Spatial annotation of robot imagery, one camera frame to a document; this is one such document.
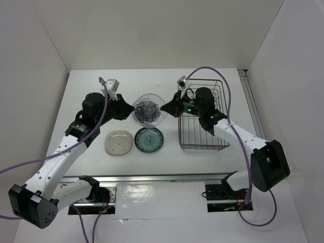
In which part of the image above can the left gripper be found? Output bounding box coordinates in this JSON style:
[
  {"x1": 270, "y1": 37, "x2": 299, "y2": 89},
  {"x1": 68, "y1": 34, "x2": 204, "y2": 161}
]
[{"x1": 96, "y1": 93, "x2": 135, "y2": 126}]

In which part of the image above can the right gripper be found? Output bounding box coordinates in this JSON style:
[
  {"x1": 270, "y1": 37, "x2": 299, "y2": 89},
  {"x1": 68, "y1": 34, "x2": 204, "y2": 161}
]
[{"x1": 161, "y1": 90, "x2": 204, "y2": 118}]

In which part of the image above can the clear textured glass plate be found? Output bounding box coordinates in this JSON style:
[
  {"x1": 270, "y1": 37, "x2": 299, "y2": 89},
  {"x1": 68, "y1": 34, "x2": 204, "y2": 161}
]
[{"x1": 132, "y1": 93, "x2": 168, "y2": 128}]

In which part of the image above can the black round plate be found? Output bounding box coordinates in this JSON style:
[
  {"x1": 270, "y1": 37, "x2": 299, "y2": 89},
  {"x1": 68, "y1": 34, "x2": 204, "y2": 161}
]
[{"x1": 134, "y1": 101, "x2": 160, "y2": 124}]

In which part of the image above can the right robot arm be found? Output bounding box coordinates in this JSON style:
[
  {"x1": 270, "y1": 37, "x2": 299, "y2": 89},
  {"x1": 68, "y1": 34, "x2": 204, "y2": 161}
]
[{"x1": 161, "y1": 88, "x2": 290, "y2": 198}]

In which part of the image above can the frosted square glass plate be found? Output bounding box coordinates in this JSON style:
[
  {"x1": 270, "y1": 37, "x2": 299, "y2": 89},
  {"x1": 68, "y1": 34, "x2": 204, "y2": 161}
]
[{"x1": 104, "y1": 130, "x2": 133, "y2": 156}]

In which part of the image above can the blue patterned round plate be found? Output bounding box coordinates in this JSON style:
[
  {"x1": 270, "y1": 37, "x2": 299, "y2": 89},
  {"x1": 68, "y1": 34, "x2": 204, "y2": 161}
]
[{"x1": 134, "y1": 128, "x2": 164, "y2": 153}]

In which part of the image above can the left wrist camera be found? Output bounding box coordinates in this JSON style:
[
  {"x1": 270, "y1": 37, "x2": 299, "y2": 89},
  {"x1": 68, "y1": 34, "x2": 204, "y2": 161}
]
[{"x1": 104, "y1": 79, "x2": 119, "y2": 101}]

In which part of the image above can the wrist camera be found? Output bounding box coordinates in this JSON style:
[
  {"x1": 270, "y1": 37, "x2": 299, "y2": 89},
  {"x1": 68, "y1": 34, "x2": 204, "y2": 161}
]
[
  {"x1": 177, "y1": 76, "x2": 192, "y2": 98},
  {"x1": 104, "y1": 79, "x2": 119, "y2": 101}
]

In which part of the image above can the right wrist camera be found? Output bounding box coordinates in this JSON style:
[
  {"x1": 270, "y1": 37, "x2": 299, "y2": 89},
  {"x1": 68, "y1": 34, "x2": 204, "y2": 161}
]
[{"x1": 177, "y1": 76, "x2": 192, "y2": 98}]

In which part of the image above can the metal wire dish rack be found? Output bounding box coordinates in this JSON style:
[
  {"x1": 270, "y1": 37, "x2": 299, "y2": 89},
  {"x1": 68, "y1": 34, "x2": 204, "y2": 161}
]
[{"x1": 178, "y1": 78, "x2": 230, "y2": 151}]

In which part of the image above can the front aluminium rail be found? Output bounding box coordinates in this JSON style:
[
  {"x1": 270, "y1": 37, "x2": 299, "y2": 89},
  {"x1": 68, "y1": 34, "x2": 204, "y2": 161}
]
[{"x1": 58, "y1": 172, "x2": 236, "y2": 184}]

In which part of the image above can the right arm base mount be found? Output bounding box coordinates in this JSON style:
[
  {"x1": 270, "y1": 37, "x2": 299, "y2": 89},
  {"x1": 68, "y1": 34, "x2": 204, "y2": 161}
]
[{"x1": 201, "y1": 184, "x2": 253, "y2": 213}]

